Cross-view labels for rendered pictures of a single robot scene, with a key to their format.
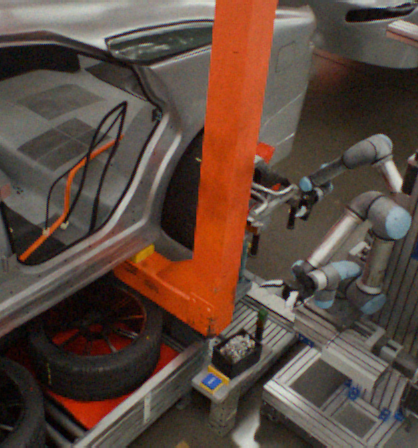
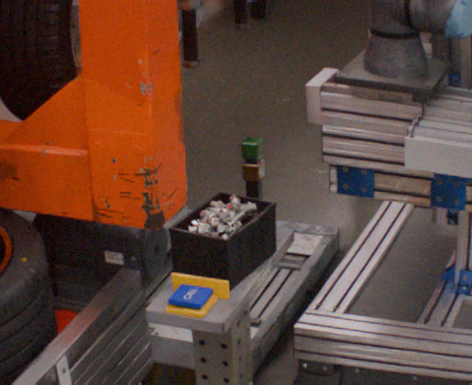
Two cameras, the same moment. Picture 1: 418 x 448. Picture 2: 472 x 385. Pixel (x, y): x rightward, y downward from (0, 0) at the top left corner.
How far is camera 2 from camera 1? 136 cm
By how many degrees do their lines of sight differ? 17
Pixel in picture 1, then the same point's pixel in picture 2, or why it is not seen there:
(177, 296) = (60, 160)
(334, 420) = (451, 328)
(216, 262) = (134, 16)
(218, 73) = not seen: outside the picture
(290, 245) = (231, 167)
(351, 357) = (462, 136)
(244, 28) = not seen: outside the picture
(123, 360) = not seen: outside the picture
